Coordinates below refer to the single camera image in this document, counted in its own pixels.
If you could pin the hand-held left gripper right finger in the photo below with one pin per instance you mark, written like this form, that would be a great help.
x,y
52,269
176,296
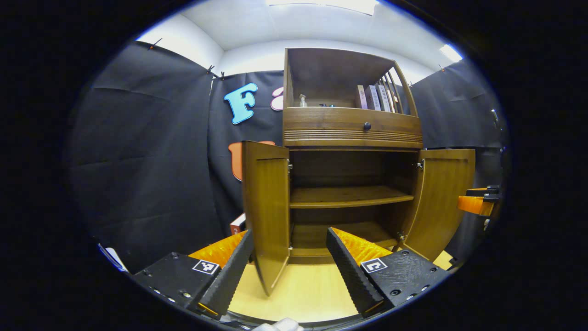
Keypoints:
x,y
349,271

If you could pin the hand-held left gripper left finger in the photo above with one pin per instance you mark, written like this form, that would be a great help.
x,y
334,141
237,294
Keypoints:
x,y
234,271

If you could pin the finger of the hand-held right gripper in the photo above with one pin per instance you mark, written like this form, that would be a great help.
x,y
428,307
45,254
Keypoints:
x,y
490,197
480,191

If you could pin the wooden cabinet door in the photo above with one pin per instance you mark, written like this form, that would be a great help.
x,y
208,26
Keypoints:
x,y
268,207
441,197

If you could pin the wooden double-door shoe cabinet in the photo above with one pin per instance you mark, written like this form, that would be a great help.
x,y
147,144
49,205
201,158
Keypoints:
x,y
330,73

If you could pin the red-brown book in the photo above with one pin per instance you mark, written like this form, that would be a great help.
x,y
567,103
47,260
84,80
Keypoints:
x,y
237,225

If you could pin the grey shelf book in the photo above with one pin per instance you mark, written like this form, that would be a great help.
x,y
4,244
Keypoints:
x,y
385,99

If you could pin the small ceiling light panel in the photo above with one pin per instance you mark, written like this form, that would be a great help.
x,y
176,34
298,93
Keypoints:
x,y
451,53

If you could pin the purple shelf book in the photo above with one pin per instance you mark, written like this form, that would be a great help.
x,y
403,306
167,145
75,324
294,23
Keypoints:
x,y
373,98

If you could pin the black backdrop cloth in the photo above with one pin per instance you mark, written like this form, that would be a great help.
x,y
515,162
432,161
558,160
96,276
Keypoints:
x,y
138,161

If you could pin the pink shelf book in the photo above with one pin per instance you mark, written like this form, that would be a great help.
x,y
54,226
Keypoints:
x,y
362,97

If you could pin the wooden drawer with black knob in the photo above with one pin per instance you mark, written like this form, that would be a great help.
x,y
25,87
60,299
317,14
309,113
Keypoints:
x,y
321,122

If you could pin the clear pump bottle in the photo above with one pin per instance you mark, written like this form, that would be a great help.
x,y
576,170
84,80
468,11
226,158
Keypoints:
x,y
303,101

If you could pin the large ceiling light panel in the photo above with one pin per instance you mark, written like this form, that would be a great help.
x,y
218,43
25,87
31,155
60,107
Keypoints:
x,y
330,5

